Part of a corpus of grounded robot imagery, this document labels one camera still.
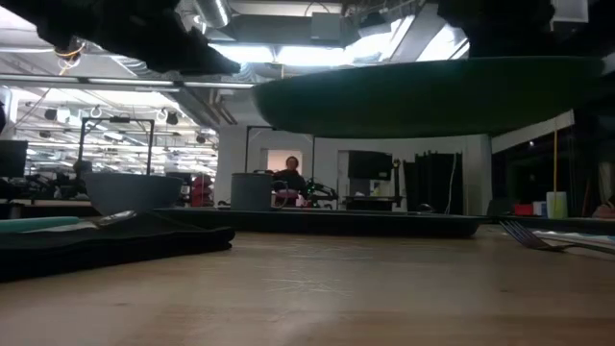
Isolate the black cloth napkin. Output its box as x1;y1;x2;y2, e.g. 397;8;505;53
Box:
0;210;236;283

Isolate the green plate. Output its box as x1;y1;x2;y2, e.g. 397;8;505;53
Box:
252;56;606;139

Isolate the person's hand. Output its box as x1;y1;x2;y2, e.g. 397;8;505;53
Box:
593;199;615;220

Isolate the long LED light bar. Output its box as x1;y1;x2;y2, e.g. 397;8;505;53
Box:
0;74;256;91

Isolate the teal-handled fork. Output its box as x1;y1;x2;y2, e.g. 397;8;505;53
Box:
499;219;615;256

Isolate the yellow vertical pole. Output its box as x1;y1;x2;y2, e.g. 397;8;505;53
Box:
552;128;560;193

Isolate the blue bowl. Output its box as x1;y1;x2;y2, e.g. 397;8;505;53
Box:
84;172;185;216

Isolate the black aluminium table frame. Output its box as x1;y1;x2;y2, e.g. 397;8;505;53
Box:
0;199;615;236

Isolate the black curtain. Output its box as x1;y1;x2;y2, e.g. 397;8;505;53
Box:
403;152;465;215

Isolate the black rig frame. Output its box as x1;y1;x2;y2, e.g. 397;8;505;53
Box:
79;116;156;177
244;125;317;174

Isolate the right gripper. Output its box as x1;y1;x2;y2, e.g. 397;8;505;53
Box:
437;0;554;59

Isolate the ceiling sensor with yellow cable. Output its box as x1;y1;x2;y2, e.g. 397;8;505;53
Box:
53;40;87;76

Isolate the teal-handled spoon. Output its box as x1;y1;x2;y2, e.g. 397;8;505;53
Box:
0;210;138;235

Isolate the grey ceiling box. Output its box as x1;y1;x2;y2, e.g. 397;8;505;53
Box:
310;12;343;42

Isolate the black background table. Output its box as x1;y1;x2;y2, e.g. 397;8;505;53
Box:
343;194;405;211

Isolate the dark green serving tray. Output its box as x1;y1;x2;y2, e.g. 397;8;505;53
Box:
152;207;486;239

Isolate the person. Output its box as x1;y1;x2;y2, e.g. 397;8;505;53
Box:
272;156;308;209
71;160;95;199

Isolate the grey mug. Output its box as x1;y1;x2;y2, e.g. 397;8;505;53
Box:
230;171;289;211

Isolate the pale green cup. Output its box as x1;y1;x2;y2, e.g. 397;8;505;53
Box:
546;190;569;220

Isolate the dark desk monitor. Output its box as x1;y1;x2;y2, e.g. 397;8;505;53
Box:
0;139;29;178

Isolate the silver ventilation duct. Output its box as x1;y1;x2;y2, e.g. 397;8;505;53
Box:
194;0;232;29

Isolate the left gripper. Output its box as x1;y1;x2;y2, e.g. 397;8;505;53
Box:
42;0;241;76

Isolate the black wall monitor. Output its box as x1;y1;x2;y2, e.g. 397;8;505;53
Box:
348;150;394;182

